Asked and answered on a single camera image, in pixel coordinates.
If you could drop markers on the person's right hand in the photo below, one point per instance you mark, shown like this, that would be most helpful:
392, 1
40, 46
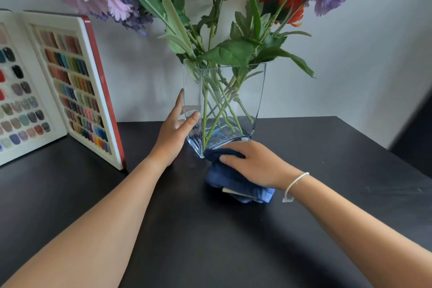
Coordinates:
261, 164

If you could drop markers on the person's left hand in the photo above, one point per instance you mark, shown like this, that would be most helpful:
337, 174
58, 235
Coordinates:
170, 139

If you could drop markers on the person's right thumb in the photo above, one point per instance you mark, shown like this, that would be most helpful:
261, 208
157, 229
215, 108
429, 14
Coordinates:
233, 162

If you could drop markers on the person's left thumb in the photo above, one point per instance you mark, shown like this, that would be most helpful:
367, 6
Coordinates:
193, 120

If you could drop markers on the dark blue cloth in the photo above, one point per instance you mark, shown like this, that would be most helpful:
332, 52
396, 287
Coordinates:
233, 181

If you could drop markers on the clear glass square vase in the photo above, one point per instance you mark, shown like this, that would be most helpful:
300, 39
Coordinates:
225, 119

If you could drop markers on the person's left forearm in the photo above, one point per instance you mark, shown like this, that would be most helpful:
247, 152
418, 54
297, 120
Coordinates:
87, 230

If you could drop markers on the person's right forearm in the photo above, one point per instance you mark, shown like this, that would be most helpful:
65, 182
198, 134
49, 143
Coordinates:
364, 233

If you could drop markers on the nail sample display book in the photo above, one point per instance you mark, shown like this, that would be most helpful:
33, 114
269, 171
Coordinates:
98, 95

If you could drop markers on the small dark purple flower cluster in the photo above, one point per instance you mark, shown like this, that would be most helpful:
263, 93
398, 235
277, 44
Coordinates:
136, 21

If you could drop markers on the rows of narrow nail colour swatches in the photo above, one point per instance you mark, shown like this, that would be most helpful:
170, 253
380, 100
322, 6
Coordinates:
72, 85

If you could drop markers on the rows of oval nail colour swatches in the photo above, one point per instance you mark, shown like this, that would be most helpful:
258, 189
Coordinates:
20, 102

